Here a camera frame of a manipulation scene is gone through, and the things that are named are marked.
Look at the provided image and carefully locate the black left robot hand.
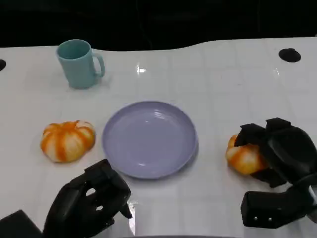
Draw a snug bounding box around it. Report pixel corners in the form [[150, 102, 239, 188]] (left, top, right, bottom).
[[43, 158, 132, 238]]

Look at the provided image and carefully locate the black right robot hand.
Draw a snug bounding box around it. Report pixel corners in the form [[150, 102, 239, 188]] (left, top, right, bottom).
[[233, 118, 317, 188]]

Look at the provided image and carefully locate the orange white toy bread roll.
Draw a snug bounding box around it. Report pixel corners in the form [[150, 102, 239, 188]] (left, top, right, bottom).
[[40, 120, 96, 163], [225, 134, 268, 175]]

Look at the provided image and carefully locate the lilac plate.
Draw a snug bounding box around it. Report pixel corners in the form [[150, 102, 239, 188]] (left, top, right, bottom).
[[102, 100, 199, 179]]

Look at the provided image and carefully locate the pale green mug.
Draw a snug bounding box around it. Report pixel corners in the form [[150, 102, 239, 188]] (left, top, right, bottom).
[[55, 39, 106, 90]]

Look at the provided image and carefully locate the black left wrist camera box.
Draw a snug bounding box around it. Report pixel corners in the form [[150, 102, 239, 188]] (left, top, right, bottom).
[[0, 210, 43, 238]]

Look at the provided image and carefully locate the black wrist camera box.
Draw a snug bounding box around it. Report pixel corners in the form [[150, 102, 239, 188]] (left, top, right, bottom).
[[0, 210, 43, 238], [241, 190, 313, 228]]

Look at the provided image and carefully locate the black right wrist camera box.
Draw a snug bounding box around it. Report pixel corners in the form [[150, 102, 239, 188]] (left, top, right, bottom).
[[241, 190, 313, 228]]

